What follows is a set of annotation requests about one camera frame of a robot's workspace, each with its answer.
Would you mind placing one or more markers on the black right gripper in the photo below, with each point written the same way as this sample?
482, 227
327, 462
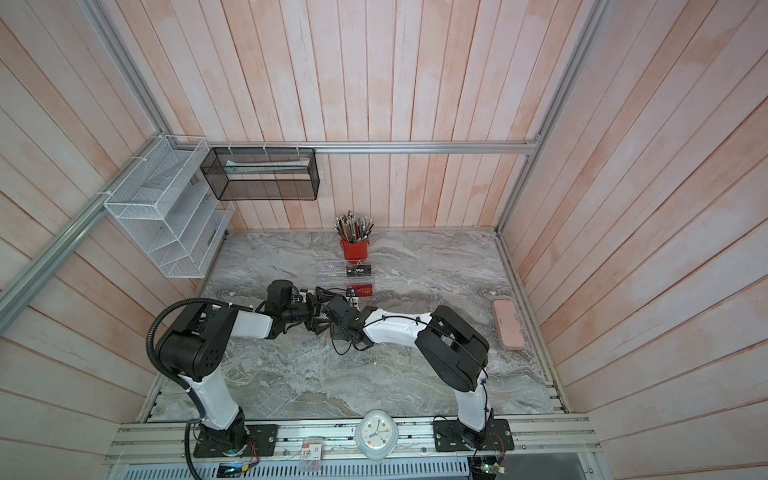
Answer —
338, 330

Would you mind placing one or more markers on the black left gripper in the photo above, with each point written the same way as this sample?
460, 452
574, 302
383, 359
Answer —
315, 307

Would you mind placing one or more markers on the red credit card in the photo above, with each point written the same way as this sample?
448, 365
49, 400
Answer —
363, 290

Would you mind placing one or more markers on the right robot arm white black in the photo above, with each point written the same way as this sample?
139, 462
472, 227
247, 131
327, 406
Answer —
454, 349

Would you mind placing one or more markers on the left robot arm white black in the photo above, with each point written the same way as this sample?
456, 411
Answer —
187, 340

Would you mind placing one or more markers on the clear acrylic organizer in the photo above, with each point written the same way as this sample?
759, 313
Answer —
331, 275

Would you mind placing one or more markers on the red pencil cup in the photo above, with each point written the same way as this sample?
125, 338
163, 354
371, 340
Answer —
354, 252

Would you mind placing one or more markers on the bundle of coloured pencils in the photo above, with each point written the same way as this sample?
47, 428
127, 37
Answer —
353, 228

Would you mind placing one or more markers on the white analog clock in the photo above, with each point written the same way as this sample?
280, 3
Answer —
376, 435

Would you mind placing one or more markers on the small red white box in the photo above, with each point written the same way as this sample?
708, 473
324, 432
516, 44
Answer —
310, 460

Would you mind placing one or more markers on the pink case on table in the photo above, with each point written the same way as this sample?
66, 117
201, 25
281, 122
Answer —
508, 326

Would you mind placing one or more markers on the left blue circuit board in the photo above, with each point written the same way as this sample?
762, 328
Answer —
228, 470

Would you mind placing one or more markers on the green circuit board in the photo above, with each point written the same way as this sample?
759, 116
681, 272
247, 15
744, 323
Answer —
485, 468

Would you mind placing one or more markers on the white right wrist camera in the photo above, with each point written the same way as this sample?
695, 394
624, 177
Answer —
352, 295

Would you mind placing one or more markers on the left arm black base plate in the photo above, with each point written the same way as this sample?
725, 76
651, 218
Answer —
237, 441

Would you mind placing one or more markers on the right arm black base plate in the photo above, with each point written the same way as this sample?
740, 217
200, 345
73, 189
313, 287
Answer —
453, 436

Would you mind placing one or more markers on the black wire mesh basket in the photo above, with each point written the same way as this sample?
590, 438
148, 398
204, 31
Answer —
262, 173

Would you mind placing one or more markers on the white wire mesh shelf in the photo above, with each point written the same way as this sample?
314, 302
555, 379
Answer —
169, 210

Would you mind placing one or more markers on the aluminium frame rail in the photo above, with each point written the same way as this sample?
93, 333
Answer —
391, 147

